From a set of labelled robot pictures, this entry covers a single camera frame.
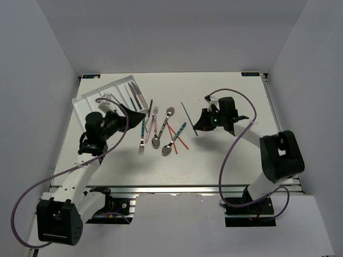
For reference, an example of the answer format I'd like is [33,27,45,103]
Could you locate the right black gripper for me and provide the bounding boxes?
[193,108,225,132]

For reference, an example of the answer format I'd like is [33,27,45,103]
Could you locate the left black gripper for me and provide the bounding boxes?
[100,104,145,141]

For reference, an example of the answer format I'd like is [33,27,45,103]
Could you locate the green handled knife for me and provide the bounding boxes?
[124,85,137,111]

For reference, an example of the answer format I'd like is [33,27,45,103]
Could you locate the dark handled knife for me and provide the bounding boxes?
[128,82,142,110]

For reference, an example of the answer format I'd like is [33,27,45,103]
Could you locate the green handled spoon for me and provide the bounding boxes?
[161,122,187,156]

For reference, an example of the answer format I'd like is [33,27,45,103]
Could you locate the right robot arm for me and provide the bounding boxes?
[193,95,305,214]

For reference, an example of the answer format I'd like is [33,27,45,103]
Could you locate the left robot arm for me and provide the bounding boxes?
[36,104,145,246]

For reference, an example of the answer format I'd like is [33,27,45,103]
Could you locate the white divided cutlery tray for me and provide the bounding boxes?
[72,75,149,129]

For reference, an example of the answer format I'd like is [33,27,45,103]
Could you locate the orange chopstick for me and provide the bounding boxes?
[167,122,189,150]
[167,122,178,154]

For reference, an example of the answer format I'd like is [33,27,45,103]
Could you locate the left blue table label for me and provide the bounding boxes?
[82,74,101,79]

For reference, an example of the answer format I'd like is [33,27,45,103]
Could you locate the blue table label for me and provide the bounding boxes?
[82,74,101,79]
[241,72,260,77]

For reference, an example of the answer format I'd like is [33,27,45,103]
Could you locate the right blue table label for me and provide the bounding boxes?
[241,72,260,77]

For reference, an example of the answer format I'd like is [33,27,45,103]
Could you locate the pink handled fork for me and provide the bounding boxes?
[153,106,159,139]

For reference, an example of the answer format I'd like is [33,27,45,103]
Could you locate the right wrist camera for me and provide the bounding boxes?
[204,95,218,111]

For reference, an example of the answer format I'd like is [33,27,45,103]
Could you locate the green handled fork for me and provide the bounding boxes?
[138,119,145,155]

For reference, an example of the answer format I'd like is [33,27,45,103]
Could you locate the pink handled spoon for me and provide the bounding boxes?
[145,112,157,143]

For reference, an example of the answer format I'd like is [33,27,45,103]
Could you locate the aluminium table frame rail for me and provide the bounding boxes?
[50,183,303,196]

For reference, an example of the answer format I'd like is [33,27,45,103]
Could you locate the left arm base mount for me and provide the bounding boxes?
[86,187,135,224]

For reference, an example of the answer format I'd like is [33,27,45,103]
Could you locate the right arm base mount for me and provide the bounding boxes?
[219,198,276,228]

